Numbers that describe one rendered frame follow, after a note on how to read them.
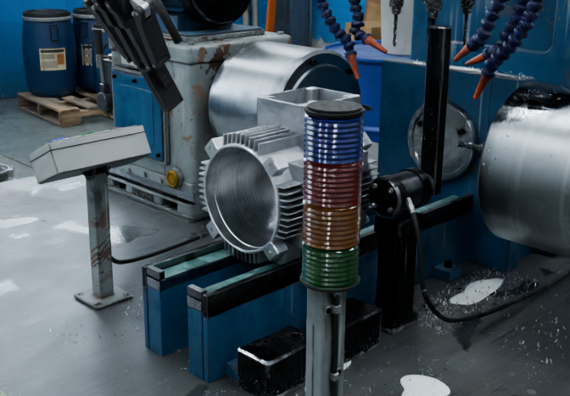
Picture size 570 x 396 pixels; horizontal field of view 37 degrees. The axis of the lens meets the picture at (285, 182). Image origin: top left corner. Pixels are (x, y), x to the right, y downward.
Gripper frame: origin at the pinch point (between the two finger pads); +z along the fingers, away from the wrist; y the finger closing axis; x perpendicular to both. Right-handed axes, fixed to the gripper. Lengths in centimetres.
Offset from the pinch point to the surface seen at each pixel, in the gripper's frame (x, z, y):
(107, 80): -24, 30, 70
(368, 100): -140, 137, 124
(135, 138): -0.1, 14.0, 17.4
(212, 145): -2.4, 12.7, -0.2
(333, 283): 13.0, 8.4, -38.5
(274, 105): -12.1, 12.0, -4.5
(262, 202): -5.7, 27.4, 0.1
